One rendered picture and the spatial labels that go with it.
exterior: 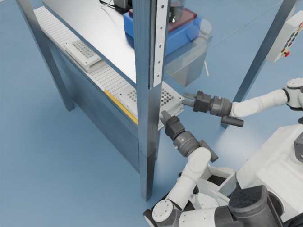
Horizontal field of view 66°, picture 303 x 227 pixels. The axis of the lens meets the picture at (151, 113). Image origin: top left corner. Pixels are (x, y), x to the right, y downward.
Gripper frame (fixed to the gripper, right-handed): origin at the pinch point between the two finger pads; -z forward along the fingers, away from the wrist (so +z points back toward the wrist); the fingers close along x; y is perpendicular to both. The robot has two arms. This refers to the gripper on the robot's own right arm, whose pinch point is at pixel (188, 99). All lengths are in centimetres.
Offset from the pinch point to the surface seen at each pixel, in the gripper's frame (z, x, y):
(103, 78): -50, 13, 11
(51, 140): -107, 96, -1
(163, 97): -12.3, 5.6, 2.2
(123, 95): -32.0, 5.5, -2.7
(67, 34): -88, 12, 41
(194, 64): -1.2, -20.4, 1.6
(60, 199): -75, 96, -43
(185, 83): -3.2, -11.1, -0.7
